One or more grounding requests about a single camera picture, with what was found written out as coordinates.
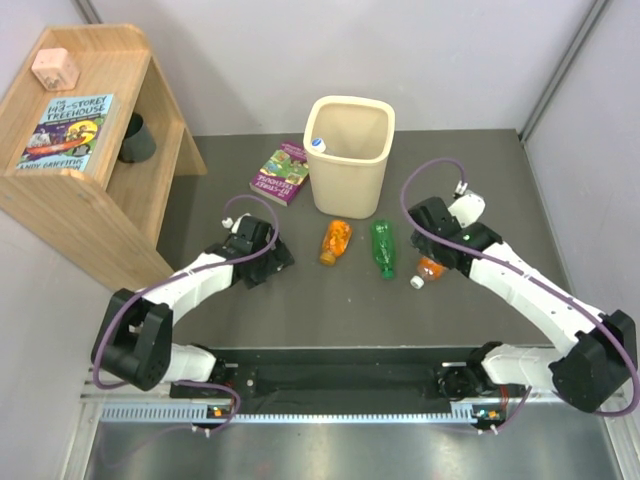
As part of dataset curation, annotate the green plastic bottle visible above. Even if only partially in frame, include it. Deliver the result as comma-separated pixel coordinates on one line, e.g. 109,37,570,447
370,219,396,280

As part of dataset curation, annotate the orange bottle white cap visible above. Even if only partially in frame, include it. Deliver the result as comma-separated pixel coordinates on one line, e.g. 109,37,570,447
410,256,448,290

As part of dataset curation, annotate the small orange bottle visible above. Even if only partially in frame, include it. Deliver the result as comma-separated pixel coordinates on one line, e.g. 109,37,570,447
319,220,352,266

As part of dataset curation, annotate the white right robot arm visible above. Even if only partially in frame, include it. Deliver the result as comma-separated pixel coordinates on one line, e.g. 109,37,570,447
407,195,637,413

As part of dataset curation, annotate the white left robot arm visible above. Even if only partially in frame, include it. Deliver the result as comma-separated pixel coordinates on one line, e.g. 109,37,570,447
91,214,295,397

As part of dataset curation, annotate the cream plastic bin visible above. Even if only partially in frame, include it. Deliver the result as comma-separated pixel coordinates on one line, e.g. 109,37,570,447
303,95,396,219

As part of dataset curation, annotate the purple Treehouse book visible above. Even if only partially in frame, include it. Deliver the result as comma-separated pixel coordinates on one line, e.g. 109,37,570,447
249,142,309,206

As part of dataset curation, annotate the wooden shelf unit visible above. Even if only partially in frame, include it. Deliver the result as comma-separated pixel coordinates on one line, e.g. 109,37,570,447
1,24,207,290

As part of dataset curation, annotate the dark grey cup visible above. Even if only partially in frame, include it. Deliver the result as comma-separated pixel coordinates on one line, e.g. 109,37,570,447
118,112,156,163

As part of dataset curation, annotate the blue Treehouse book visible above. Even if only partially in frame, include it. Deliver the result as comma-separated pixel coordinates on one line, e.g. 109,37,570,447
15,94,119,172

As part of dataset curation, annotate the pink cube block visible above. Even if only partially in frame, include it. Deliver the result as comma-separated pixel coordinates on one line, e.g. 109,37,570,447
31,47,80,91

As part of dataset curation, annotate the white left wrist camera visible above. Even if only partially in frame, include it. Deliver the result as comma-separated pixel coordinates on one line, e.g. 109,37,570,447
221,213,250,234

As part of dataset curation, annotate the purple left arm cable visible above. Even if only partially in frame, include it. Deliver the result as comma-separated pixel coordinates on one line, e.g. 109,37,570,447
92,194,281,391

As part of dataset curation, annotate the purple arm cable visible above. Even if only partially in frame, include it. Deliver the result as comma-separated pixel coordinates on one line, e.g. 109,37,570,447
401,158,640,417
92,194,281,391

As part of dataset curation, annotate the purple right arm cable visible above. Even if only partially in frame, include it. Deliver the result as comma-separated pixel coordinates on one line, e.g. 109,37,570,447
401,158,640,417

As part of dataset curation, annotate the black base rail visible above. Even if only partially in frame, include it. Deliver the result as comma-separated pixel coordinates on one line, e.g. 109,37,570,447
211,346,498,416

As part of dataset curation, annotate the white slotted cable duct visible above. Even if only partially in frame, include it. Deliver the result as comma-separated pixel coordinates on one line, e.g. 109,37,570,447
99,403,481,425

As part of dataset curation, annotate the aluminium corner post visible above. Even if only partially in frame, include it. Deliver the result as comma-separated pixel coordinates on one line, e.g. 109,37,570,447
518,0,612,145

